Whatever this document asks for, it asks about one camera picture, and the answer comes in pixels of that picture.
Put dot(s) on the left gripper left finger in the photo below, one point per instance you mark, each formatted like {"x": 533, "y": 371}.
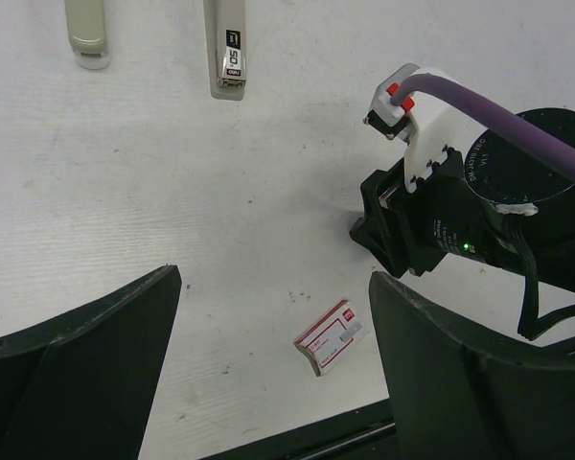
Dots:
{"x": 81, "y": 385}

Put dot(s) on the grey black stapler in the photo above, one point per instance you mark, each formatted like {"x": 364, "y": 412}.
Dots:
{"x": 225, "y": 28}

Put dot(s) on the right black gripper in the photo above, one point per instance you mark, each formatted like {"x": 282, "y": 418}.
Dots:
{"x": 392, "y": 217}

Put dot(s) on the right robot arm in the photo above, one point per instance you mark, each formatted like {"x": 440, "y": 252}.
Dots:
{"x": 495, "y": 205}

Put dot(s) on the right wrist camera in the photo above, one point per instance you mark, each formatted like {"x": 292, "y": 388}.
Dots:
{"x": 425, "y": 123}

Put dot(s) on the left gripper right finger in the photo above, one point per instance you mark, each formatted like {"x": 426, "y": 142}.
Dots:
{"x": 459, "y": 390}

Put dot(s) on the red staple box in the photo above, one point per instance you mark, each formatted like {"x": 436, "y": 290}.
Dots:
{"x": 331, "y": 336}

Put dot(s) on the beige stapler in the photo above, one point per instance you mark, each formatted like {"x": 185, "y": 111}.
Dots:
{"x": 85, "y": 22}

